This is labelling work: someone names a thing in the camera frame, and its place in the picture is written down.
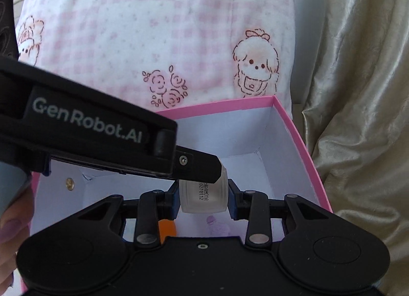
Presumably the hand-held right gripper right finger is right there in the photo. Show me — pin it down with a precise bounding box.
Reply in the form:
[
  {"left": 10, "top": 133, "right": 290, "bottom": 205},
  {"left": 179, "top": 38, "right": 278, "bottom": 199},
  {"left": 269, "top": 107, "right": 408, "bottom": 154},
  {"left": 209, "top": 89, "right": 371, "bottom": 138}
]
[{"left": 227, "top": 179, "right": 336, "bottom": 246}]

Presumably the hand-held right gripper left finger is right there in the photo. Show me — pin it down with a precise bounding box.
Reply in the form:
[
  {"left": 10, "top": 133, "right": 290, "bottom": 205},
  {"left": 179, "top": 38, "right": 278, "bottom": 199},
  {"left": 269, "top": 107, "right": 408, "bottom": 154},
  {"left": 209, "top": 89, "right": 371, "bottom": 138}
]
[{"left": 76, "top": 181, "right": 181, "bottom": 251}]

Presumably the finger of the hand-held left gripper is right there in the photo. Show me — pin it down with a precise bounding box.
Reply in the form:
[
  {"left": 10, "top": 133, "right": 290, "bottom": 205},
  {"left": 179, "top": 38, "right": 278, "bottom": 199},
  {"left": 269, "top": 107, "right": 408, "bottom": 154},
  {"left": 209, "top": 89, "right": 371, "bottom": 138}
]
[{"left": 174, "top": 145, "right": 223, "bottom": 185}]

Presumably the frosted white jar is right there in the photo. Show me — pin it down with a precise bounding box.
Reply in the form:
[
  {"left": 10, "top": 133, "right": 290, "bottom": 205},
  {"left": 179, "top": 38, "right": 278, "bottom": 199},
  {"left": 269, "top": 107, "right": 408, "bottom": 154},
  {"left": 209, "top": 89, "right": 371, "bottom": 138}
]
[{"left": 179, "top": 165, "right": 231, "bottom": 215}]

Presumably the pink cardboard box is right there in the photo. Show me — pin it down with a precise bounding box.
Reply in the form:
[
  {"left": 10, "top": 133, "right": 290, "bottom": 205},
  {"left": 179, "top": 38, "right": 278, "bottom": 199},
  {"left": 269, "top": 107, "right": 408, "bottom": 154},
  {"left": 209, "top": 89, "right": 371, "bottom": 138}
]
[{"left": 21, "top": 96, "right": 335, "bottom": 294}]

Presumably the person's left hand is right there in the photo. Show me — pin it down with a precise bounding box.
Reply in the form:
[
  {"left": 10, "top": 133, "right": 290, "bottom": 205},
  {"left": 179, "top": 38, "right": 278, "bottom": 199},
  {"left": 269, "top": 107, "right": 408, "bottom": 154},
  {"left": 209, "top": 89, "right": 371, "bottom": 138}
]
[{"left": 0, "top": 184, "right": 36, "bottom": 289}]

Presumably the purple plush toy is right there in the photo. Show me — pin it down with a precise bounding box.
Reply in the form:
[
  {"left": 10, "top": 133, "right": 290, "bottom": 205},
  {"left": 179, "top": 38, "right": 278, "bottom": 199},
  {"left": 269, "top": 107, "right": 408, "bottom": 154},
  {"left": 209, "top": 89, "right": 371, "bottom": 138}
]
[{"left": 204, "top": 215, "right": 237, "bottom": 238}]

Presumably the small orange object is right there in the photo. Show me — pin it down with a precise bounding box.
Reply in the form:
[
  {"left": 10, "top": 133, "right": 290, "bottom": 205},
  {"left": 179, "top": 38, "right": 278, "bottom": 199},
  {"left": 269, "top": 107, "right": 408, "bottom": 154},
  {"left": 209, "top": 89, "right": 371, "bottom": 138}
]
[{"left": 159, "top": 221, "right": 177, "bottom": 242}]

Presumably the pink checked printed pillow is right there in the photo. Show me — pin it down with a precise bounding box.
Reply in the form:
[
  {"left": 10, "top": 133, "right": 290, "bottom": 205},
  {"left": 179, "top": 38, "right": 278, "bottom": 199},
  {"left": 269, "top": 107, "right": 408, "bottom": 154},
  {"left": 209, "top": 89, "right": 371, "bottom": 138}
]
[{"left": 14, "top": 0, "right": 301, "bottom": 115}]

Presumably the beige satin cloth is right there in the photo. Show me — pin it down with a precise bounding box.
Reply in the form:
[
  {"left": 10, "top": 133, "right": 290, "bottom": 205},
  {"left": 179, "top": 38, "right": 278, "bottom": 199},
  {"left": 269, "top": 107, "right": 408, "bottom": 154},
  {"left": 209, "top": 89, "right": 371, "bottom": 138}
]
[{"left": 281, "top": 0, "right": 409, "bottom": 296}]

